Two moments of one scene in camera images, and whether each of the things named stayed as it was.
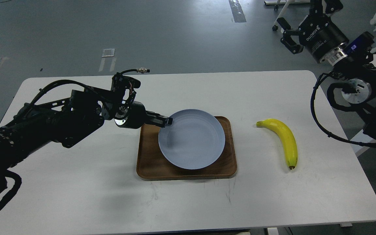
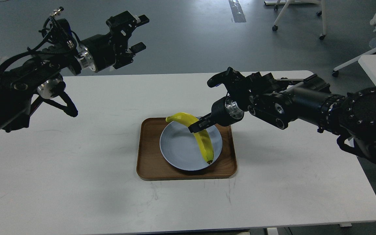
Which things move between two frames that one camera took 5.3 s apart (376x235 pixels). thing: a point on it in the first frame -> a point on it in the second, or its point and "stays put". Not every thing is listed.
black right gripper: x=325 y=41 -> x=225 y=112
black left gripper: x=133 y=115 -> x=98 y=53
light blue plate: x=195 y=140 stays put
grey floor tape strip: x=238 y=13 stays put
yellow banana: x=288 y=137 -> x=202 y=136
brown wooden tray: x=152 y=164 stays put
